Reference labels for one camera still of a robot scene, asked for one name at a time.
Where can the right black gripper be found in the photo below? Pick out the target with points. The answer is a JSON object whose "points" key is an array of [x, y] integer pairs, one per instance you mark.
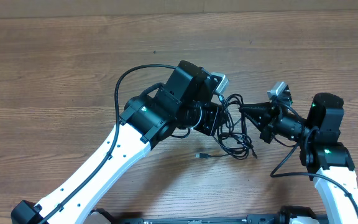
{"points": [[268, 118]]}

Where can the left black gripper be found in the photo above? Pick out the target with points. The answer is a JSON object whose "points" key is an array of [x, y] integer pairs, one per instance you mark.
{"points": [[212, 119]]}

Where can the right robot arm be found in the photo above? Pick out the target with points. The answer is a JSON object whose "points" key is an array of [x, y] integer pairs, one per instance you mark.
{"points": [[328, 162]]}

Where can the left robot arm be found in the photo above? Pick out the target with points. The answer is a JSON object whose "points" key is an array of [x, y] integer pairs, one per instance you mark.
{"points": [[183, 102]]}

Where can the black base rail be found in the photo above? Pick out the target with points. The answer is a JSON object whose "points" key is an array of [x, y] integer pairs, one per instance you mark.
{"points": [[250, 219]]}

